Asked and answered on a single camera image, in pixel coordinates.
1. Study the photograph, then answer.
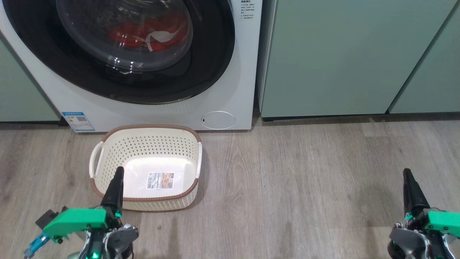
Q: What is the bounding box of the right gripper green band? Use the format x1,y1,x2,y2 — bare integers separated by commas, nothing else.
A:
402,168,460,259

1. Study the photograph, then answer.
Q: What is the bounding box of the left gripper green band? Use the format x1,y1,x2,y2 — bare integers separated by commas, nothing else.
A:
43,166,125,259

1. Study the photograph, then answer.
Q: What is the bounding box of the black washing machine door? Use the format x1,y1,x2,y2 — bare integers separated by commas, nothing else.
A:
2,0,236,105

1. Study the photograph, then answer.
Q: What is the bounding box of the red and white garment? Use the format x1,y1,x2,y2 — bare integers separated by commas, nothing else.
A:
109,19,188,53

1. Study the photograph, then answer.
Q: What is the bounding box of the cream perforated laundry basket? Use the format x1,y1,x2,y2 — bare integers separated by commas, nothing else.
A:
89,124,203,212

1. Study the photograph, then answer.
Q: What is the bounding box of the pale green narrow cabinet door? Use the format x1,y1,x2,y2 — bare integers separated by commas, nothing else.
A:
388,3,460,114

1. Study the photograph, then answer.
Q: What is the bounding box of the light green cabinet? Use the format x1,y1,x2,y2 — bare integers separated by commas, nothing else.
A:
0,32,61,123

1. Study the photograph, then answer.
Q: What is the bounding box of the white front-load washing machine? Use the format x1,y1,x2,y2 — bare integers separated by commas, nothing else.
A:
0,0,263,133

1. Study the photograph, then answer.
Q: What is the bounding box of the blue energy label sticker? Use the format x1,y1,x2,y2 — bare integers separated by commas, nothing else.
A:
61,111,96,132

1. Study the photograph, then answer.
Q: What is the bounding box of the round filter cover panel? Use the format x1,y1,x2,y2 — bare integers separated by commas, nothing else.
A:
200,110,236,130

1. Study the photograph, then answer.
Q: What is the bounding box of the pale green wide cabinet panel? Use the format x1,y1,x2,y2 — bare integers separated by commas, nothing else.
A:
257,0,457,119

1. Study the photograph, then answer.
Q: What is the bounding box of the blue left cable connector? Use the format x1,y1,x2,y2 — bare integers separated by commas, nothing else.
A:
24,232,51,258

